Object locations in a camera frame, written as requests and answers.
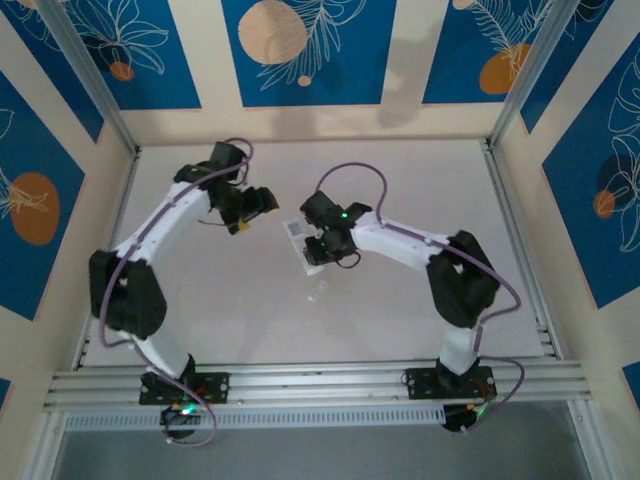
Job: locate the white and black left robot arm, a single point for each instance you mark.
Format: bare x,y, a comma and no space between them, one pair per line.
130,295

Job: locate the white remote control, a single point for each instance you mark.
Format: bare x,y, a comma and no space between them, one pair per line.
295,230

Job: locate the black electronics box green light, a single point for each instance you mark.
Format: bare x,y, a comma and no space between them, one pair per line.
457,420
175,419

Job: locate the white battery cover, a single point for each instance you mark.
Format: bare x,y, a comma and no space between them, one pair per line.
317,292

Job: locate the aluminium frame leg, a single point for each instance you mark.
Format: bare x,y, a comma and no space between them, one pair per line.
585,440
45,450

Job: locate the blue floral wall panel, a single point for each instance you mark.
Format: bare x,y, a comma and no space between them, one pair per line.
575,225
165,75
30,150
62,75
350,75
4,392
632,380
450,50
567,50

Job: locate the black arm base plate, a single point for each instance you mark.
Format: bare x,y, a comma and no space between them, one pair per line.
217,387
420,382

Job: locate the aluminium side rail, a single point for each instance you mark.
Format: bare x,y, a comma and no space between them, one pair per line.
497,175
126,190

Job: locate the aluminium frame post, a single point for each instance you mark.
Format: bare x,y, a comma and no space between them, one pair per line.
92,75
527,75

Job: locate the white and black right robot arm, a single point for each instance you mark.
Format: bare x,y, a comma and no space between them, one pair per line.
465,285

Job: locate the aluminium frame beam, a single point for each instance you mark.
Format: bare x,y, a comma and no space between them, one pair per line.
320,385

